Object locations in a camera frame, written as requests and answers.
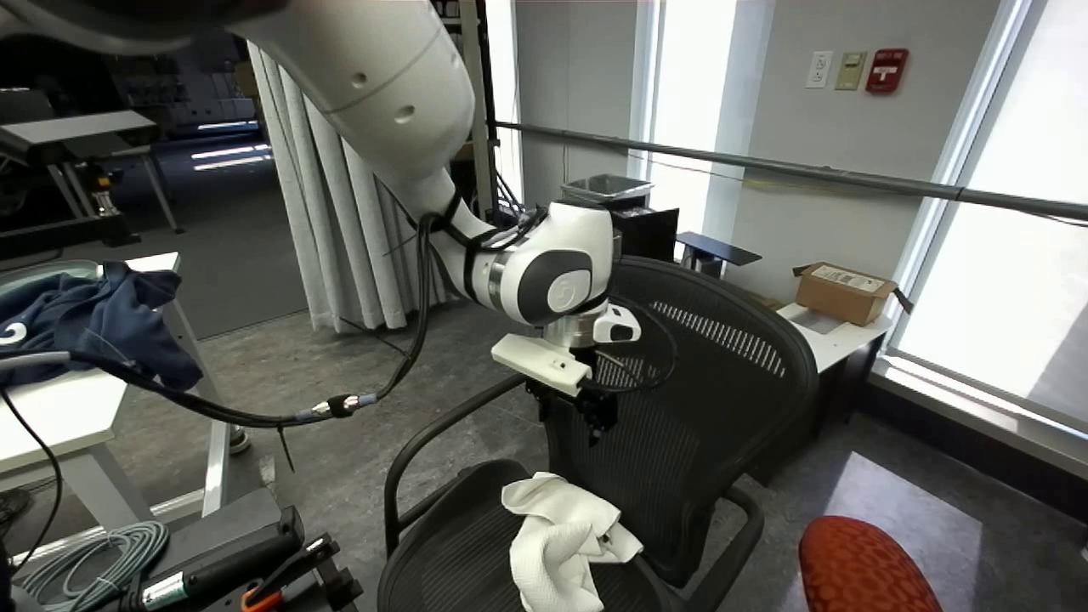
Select red fire alarm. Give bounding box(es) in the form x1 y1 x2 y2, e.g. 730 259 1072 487
865 44 912 97

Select white folded panels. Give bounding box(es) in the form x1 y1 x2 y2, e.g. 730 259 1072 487
246 37 456 338

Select brown cardboard box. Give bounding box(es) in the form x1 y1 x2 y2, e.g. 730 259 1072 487
792 263 899 330

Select white light switch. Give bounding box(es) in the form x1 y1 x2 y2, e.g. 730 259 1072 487
802 46 835 92

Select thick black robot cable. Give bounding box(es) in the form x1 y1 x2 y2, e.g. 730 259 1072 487
66 189 546 434

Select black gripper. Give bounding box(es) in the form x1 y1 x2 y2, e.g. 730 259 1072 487
566 385 627 457

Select red round stool cushion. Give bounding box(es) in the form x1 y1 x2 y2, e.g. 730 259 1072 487
797 514 945 612

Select grey folding table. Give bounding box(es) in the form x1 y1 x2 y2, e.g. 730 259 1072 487
0 105 182 251

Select long grey metal rod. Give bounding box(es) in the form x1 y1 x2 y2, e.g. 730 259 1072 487
488 117 1088 225

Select grey coiled cable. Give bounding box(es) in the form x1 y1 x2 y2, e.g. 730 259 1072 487
9 517 172 612

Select dark blue cloth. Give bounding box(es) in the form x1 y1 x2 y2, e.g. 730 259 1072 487
0 263 209 394

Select black orange clamp tool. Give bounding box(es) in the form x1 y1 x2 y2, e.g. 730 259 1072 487
235 530 368 612

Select black mesh office chair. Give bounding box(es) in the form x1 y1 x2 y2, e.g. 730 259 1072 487
375 251 823 612

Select thin black cable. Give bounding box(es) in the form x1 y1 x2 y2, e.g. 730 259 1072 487
0 386 69 573

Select beige wall thermostat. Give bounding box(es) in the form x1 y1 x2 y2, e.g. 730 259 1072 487
834 52 870 96

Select black case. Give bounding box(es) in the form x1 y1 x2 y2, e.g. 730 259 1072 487
134 487 303 612

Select white waffle towel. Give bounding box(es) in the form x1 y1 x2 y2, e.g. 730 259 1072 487
498 469 645 612

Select white low table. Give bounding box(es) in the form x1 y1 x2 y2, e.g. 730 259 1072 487
774 300 899 376

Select black bin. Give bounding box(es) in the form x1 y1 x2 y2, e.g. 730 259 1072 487
556 170 683 264

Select dark blue small bench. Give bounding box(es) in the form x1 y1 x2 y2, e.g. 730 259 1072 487
674 229 765 283

